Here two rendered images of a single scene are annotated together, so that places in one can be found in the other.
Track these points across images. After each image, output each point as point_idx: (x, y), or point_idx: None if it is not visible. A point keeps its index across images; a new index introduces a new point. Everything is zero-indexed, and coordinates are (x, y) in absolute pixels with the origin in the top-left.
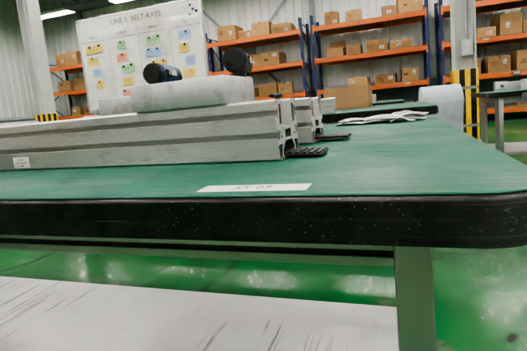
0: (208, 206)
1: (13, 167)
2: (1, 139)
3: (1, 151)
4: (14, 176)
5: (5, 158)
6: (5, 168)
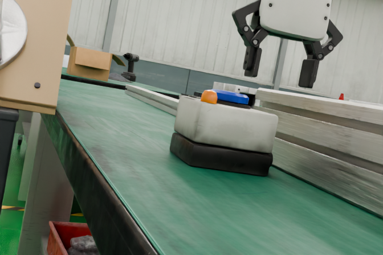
0: None
1: (381, 209)
2: (379, 136)
3: (370, 163)
4: (381, 250)
5: (371, 182)
6: (364, 202)
